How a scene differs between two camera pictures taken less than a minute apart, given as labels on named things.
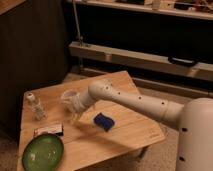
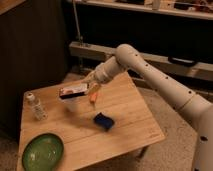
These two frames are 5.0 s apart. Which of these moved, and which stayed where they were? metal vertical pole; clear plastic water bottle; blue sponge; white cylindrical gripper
Moved: white cylindrical gripper
Stayed: blue sponge; clear plastic water bottle; metal vertical pole
